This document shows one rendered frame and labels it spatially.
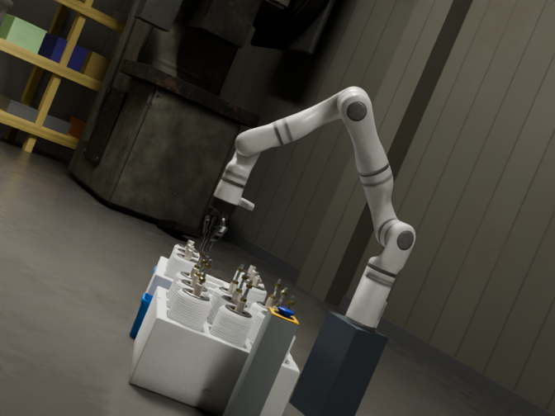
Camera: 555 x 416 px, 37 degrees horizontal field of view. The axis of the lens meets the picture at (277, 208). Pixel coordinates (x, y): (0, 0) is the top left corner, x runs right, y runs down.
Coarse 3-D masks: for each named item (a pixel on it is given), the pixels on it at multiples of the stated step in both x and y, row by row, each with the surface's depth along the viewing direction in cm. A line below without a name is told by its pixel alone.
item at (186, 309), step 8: (176, 296) 208; (184, 296) 205; (176, 304) 206; (184, 304) 205; (192, 304) 205; (200, 304) 205; (208, 304) 207; (168, 312) 208; (176, 312) 206; (184, 312) 205; (192, 312) 205; (200, 312) 206; (208, 312) 209; (176, 320) 205; (184, 320) 205; (192, 320) 205; (200, 320) 207; (192, 328) 206; (200, 328) 208
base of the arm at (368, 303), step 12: (372, 276) 239; (384, 276) 238; (360, 288) 241; (372, 288) 238; (384, 288) 239; (360, 300) 239; (372, 300) 238; (384, 300) 241; (348, 312) 242; (360, 312) 239; (372, 312) 239; (360, 324) 239; (372, 324) 240
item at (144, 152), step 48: (144, 0) 502; (192, 0) 555; (240, 0) 526; (288, 0) 539; (144, 48) 549; (192, 48) 563; (288, 48) 578; (144, 96) 513; (192, 96) 513; (96, 144) 554; (144, 144) 509; (192, 144) 524; (96, 192) 534; (144, 192) 516; (192, 192) 532
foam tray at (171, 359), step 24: (144, 336) 214; (168, 336) 202; (192, 336) 203; (144, 360) 202; (168, 360) 202; (192, 360) 203; (216, 360) 204; (240, 360) 205; (288, 360) 215; (144, 384) 202; (168, 384) 203; (192, 384) 204; (216, 384) 205; (288, 384) 207; (216, 408) 205; (264, 408) 207
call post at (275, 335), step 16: (272, 320) 192; (256, 336) 198; (272, 336) 192; (288, 336) 193; (256, 352) 192; (272, 352) 192; (256, 368) 192; (272, 368) 193; (240, 384) 194; (256, 384) 193; (272, 384) 193; (240, 400) 193; (256, 400) 193
